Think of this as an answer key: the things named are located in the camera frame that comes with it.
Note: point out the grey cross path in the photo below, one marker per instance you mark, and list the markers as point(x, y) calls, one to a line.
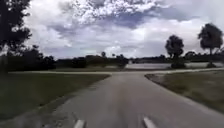
point(83, 72)

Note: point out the row of trees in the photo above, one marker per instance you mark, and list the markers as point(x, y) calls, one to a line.
point(80, 62)

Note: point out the grey paved path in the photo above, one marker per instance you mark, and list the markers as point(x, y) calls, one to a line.
point(126, 96)

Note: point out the round dark tree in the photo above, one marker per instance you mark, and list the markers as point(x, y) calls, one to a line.
point(210, 36)
point(174, 46)

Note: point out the robot's own part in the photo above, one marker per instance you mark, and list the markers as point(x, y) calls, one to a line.
point(79, 124)
point(149, 122)

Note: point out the grass field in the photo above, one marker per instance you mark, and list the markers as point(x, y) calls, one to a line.
point(40, 90)
point(196, 86)

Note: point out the large dark tree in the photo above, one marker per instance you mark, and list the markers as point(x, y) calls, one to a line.
point(11, 23)

